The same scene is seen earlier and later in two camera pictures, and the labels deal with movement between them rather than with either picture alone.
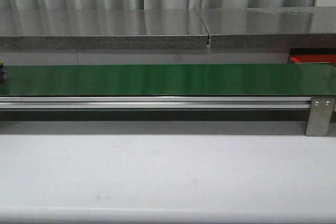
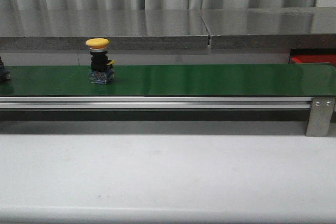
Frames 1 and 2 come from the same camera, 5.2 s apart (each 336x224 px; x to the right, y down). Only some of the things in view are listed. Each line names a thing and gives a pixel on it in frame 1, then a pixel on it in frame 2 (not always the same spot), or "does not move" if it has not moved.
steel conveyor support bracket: (320, 116) does not move
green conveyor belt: (169, 80) does not move
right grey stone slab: (271, 28) does not move
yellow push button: (2, 75) to (102, 71)
